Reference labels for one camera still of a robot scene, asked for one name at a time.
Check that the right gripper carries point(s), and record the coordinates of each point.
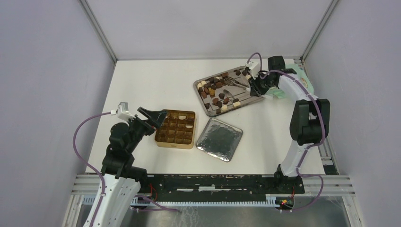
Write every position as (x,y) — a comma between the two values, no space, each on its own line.
(255,90)

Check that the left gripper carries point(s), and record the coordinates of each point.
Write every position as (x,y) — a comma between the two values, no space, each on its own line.
(157,117)

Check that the gold chocolate box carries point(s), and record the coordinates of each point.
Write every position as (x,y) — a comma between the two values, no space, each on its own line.
(177,130)

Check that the metal serving tongs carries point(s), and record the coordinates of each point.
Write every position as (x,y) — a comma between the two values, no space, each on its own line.
(233,82)

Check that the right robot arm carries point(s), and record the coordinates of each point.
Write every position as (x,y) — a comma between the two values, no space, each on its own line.
(309,125)

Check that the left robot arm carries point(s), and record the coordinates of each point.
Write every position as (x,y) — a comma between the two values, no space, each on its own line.
(120,181)

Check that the steel tray with chocolates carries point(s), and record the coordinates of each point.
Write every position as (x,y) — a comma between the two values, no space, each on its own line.
(217,98)

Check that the green printed cloth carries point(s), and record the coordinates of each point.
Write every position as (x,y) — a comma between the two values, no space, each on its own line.
(293,84)

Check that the silver box lid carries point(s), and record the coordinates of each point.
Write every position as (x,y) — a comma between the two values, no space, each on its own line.
(219,139)

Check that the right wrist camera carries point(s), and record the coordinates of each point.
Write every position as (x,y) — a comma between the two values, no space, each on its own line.
(252,69)

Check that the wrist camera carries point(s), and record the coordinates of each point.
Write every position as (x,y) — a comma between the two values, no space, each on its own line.
(122,112)
(252,69)

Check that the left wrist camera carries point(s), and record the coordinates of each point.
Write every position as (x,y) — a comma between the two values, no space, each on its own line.
(122,112)

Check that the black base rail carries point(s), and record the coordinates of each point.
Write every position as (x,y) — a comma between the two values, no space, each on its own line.
(219,188)

